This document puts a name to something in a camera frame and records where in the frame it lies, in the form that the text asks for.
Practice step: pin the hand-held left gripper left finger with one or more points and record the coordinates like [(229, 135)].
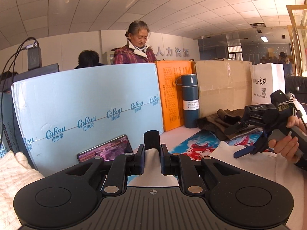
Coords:
[(142, 160)]

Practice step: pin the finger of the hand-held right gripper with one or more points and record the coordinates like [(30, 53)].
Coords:
[(242, 152), (237, 129)]

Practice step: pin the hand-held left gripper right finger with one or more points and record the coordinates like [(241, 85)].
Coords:
[(163, 160)]

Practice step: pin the brown pants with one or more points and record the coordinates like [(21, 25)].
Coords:
[(213, 124)]

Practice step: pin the white garment with black cuff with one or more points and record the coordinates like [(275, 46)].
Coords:
[(239, 177)]

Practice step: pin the person's right hand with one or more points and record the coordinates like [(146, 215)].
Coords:
[(283, 146)]

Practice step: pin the white paper bag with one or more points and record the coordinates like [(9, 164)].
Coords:
[(266, 76)]

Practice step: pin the black smartphone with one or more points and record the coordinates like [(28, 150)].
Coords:
[(105, 149)]

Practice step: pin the printed cartoon mat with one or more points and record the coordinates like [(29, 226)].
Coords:
[(199, 143)]

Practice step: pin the large brown cardboard box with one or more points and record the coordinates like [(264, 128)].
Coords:
[(223, 81)]

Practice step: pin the black chair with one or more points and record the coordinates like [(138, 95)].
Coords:
[(297, 83)]

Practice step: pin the dark blue vacuum bottle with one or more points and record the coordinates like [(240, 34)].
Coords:
[(190, 93)]

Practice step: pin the orange printed box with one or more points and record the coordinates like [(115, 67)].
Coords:
[(168, 100)]

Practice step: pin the ceiling light panel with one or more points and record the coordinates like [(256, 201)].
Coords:
[(264, 39)]

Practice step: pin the light blue carton box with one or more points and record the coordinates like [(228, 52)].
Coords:
[(84, 95)]

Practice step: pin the person's cream knit sweater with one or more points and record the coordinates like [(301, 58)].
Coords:
[(14, 172)]

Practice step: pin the black monitor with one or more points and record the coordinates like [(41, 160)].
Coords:
[(48, 69)]

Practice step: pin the black power adapter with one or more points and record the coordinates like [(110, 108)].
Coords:
[(34, 57)]

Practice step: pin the gold metal frame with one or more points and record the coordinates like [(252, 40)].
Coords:
[(293, 28)]

